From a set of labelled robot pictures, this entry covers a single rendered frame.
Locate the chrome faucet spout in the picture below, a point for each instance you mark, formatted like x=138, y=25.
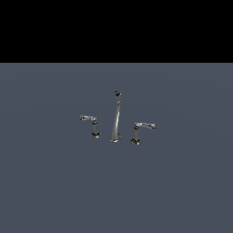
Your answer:
x=116, y=121

